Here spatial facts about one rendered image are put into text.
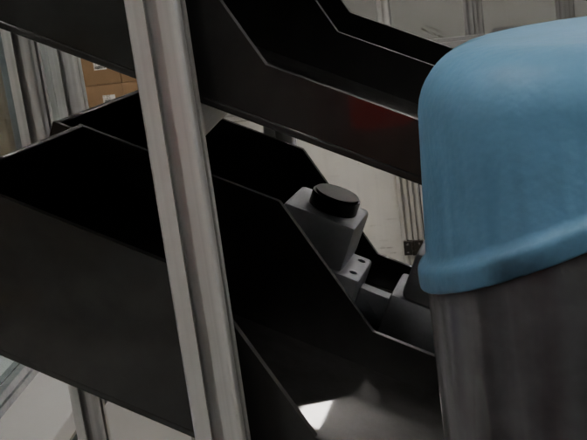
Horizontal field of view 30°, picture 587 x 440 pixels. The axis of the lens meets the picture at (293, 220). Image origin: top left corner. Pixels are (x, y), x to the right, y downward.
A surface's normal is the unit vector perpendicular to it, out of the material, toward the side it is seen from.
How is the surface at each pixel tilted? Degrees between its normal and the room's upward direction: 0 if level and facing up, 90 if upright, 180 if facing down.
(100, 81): 93
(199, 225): 90
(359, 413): 25
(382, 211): 90
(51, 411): 0
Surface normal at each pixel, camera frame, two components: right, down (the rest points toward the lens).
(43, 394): -0.13, -0.96
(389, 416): 0.29, -0.90
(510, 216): -0.69, 0.22
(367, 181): -0.23, 0.26
